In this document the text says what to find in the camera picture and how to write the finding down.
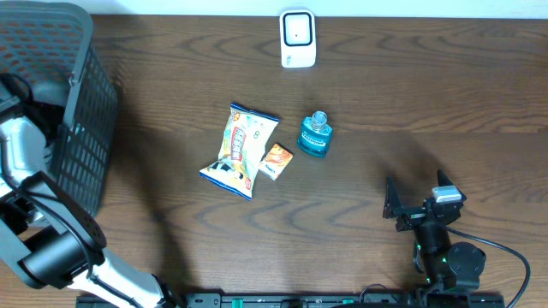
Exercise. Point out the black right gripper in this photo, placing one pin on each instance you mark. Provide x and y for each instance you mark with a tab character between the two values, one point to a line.
394	209

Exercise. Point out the teal mouthwash bottle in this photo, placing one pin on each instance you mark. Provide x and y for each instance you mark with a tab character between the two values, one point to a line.
316	134

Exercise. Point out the small orange candy box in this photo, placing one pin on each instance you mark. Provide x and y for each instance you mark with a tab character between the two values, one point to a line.
275	161

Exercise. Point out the yellow snack bag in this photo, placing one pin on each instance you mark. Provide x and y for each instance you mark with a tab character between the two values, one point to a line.
244	140

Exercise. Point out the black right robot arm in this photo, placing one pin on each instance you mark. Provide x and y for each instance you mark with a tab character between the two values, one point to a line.
452	270

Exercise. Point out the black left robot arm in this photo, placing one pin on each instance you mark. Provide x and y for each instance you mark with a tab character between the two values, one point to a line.
47	238

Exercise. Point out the white barcode scanner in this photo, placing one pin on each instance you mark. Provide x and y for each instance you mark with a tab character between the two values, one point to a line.
297	38

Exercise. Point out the grey plastic mesh basket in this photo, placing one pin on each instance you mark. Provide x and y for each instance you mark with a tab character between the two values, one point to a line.
48	46

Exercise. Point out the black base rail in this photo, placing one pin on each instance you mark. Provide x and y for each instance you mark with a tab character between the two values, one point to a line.
376	299

